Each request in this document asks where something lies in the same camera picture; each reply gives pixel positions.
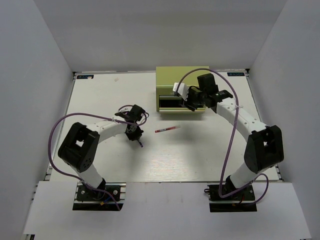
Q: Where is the red refill pen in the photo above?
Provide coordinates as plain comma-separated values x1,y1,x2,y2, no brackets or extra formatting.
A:
154,125,181,133

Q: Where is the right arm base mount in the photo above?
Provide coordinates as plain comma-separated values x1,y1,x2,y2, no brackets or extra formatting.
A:
203,184,257,213

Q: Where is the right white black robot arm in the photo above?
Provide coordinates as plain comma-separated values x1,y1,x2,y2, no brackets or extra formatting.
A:
173,73,284,200

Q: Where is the left corner label sticker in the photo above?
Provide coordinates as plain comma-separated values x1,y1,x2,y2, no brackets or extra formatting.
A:
76,74,94,80

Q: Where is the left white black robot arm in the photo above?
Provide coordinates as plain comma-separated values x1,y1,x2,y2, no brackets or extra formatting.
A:
57,104,149,200

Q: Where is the corner label sticker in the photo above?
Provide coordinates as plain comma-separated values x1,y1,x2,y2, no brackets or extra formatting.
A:
227,72,245,77
76,74,94,80

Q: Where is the right corner label sticker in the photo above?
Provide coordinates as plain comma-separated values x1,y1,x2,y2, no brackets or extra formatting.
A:
227,72,245,77

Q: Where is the green metal drawer toolbox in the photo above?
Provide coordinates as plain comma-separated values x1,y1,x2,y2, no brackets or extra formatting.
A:
155,66,199,114

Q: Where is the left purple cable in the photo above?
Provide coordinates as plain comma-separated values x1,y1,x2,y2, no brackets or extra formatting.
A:
47,104,150,211

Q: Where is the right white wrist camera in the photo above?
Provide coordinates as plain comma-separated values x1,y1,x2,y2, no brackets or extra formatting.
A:
172,82,189,101

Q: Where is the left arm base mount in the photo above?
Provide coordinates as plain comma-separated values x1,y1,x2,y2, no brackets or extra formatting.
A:
72,182,126,212

